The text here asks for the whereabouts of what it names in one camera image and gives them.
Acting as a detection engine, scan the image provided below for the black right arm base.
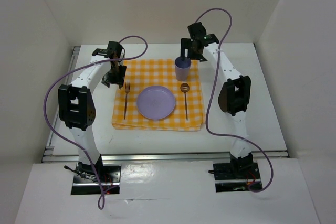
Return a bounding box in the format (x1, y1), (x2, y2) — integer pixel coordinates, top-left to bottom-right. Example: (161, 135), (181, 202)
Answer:
(208, 158), (263, 193)

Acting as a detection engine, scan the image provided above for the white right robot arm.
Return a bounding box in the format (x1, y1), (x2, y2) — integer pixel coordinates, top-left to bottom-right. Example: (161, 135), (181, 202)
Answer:
(181, 22), (253, 178)

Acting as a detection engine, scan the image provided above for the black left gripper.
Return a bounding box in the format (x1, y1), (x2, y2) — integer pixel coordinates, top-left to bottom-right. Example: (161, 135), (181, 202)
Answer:
(101, 64), (126, 89)

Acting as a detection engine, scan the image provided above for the aluminium table edge rail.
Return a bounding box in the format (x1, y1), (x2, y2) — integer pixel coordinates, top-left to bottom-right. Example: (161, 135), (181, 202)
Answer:
(41, 150), (289, 163)

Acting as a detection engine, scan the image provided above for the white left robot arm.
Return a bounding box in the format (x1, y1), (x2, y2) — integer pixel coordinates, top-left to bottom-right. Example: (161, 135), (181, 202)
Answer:
(58, 41), (127, 182)

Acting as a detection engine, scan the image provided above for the yellow white checkered cloth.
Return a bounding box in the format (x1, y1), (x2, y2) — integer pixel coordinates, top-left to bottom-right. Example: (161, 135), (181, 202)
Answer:
(112, 59), (205, 131)

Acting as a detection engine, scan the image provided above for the purple plastic plate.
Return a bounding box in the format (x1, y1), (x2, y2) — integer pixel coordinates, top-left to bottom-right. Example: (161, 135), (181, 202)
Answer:
(136, 85), (176, 120)

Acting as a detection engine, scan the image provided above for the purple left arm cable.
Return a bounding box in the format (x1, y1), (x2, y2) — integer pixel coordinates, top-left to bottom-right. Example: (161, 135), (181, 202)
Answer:
(43, 36), (148, 210)

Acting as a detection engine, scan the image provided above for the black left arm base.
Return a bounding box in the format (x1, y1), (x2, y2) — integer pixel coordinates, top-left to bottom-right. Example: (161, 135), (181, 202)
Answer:
(64, 159), (123, 195)

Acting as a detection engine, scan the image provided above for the purple plastic cup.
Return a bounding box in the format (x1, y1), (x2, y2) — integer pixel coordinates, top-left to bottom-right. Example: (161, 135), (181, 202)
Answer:
(175, 57), (191, 81)

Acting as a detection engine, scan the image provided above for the copper spoon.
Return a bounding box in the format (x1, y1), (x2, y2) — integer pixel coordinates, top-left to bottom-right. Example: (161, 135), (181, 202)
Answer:
(180, 83), (190, 121)

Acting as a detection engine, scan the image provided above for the copper fork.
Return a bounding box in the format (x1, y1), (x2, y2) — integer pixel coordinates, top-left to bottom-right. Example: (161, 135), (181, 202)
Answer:
(123, 81), (130, 120)

